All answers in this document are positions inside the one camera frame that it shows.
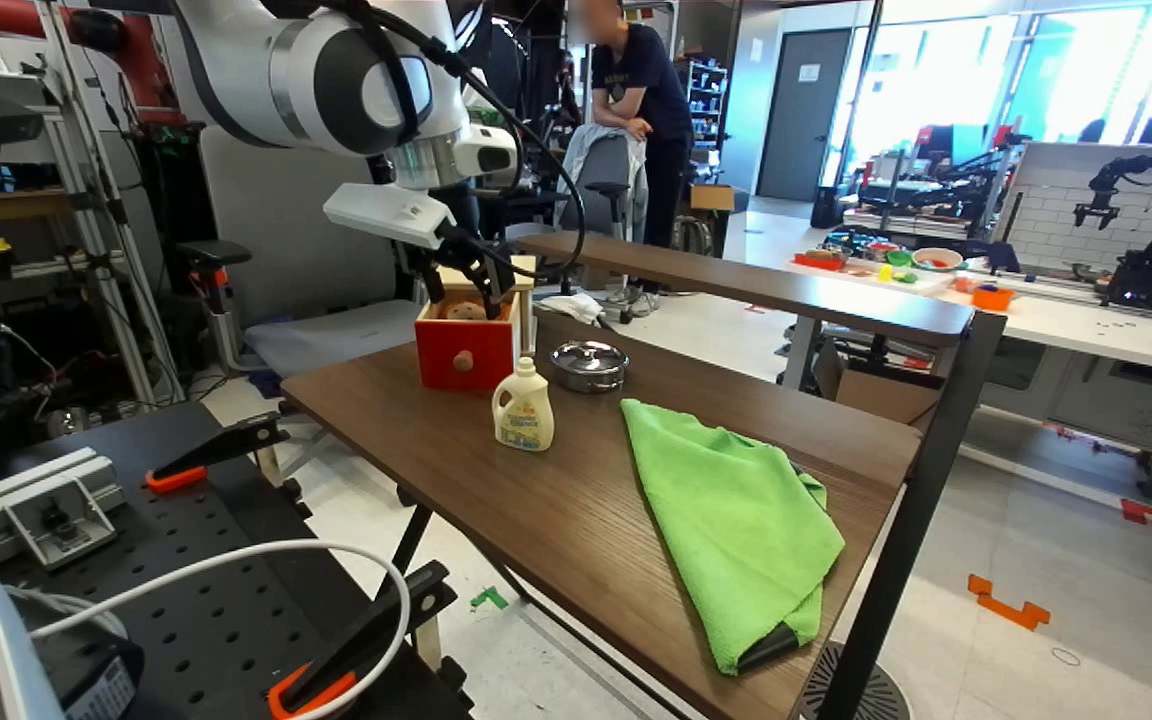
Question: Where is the small metal bowl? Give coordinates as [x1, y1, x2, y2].
[544, 334, 636, 398]

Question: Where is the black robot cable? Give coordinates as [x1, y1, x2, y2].
[330, 0, 592, 292]

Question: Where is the red box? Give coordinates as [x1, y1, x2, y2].
[410, 292, 524, 398]

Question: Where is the silver metal ladder frame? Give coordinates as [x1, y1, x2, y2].
[33, 0, 186, 408]

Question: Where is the orange toy block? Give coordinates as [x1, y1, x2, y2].
[964, 280, 1021, 321]

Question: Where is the black perforated breadboard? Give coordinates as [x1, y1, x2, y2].
[0, 394, 474, 720]

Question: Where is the brown plush toy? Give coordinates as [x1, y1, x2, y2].
[428, 292, 496, 324]

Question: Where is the green cloth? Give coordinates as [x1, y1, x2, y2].
[617, 393, 850, 678]

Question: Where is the white cable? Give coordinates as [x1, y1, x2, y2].
[23, 535, 416, 710]

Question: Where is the black table leg frame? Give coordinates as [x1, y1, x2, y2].
[382, 497, 438, 579]

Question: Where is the orange floor tape marker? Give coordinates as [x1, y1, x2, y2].
[964, 571, 1056, 635]

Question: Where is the aluminium extrusion rail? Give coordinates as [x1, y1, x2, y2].
[0, 442, 121, 579]

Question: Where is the standing person in dark clothes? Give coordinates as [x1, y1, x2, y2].
[573, 0, 700, 250]

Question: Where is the grey partition panel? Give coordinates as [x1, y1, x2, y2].
[190, 123, 425, 324]

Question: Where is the grey mesh office chair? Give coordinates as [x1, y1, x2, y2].
[554, 119, 649, 249]

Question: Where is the grey door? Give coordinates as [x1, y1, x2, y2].
[754, 22, 859, 208]

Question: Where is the small white plastic bottle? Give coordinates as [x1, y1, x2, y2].
[487, 349, 560, 458]

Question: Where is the black clamp with orange handle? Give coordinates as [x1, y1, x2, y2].
[262, 555, 460, 720]
[139, 408, 295, 498]

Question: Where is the white pegboard panel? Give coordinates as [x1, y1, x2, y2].
[996, 137, 1152, 280]

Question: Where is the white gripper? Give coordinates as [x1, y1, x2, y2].
[320, 181, 519, 321]

